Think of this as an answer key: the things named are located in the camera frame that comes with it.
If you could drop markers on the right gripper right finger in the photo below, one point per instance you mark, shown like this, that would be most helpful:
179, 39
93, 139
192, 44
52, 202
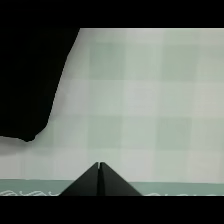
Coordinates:
113, 185

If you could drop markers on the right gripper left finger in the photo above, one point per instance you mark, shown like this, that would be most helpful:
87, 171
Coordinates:
87, 185

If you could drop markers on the black T-shirt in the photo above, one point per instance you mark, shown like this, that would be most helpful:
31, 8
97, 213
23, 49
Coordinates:
30, 80

